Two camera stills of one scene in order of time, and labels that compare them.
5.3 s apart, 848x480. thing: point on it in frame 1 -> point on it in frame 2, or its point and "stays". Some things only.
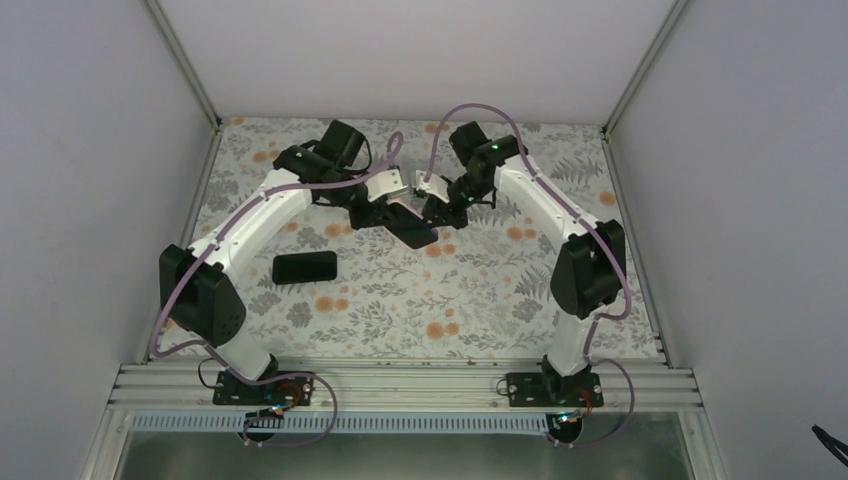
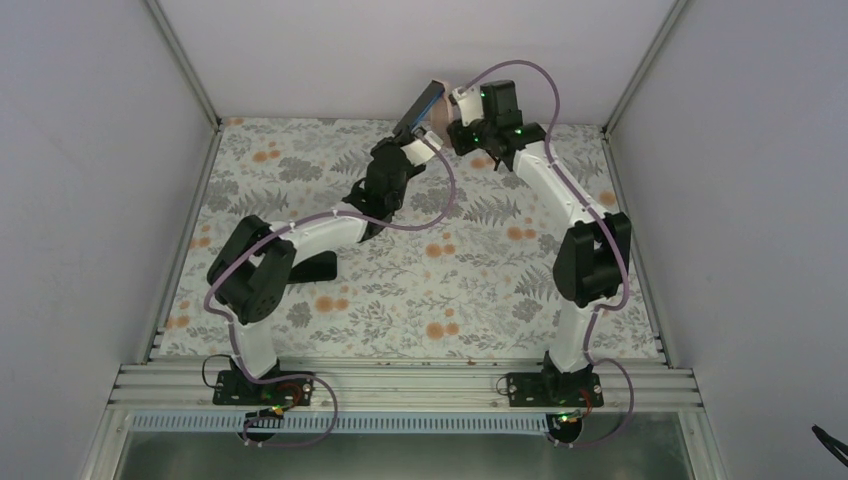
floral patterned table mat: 325,284 stays
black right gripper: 441,215 -> 461,145
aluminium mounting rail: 627,387 stays
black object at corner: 833,445 stays
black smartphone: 408,225 -> 430,95
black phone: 307,266 stays
